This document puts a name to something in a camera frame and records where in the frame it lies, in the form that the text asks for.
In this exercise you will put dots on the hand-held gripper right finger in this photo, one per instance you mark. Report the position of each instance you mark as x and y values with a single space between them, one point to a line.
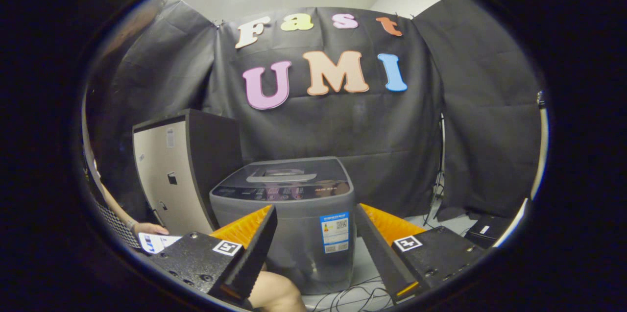
379 253

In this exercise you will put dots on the black backdrop cloth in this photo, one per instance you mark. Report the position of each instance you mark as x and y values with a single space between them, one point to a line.
392 145

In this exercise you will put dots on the person's leg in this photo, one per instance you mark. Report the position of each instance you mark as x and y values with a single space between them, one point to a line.
277 292

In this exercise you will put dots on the black and white checkered cloth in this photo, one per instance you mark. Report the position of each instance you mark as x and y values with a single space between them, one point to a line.
117 226

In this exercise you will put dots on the dark washing machine lid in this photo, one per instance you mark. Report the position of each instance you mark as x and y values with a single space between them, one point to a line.
313 170

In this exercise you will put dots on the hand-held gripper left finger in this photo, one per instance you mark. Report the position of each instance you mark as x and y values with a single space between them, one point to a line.
254 253

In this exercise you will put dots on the white printed paper sheet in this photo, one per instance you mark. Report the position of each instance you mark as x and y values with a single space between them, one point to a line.
156 242

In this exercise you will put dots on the black box with white label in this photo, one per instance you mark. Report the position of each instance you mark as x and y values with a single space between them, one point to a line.
490 228

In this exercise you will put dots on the grey washing machine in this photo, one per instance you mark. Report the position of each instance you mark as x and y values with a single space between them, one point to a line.
303 253

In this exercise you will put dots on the dark cabinet with beige door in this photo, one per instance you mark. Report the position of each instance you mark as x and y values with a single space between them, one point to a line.
161 184

